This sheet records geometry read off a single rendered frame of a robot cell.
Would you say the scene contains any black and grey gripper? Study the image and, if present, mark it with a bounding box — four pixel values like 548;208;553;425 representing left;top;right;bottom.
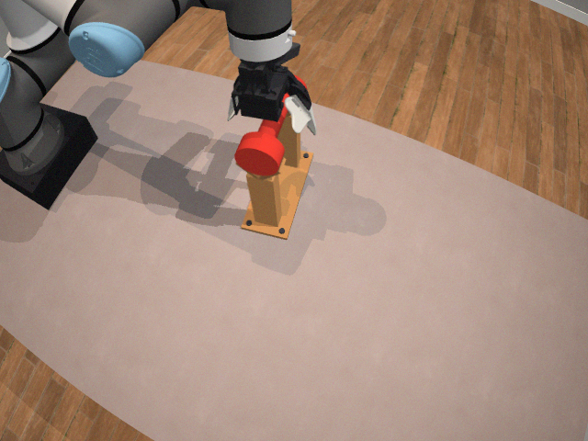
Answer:
227;54;317;135

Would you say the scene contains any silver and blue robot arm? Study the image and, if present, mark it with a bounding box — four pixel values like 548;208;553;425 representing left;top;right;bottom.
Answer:
0;0;300;175

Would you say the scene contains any orange wooden cradle stand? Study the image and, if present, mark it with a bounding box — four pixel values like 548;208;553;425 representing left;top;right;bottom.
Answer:
242;112;313;238

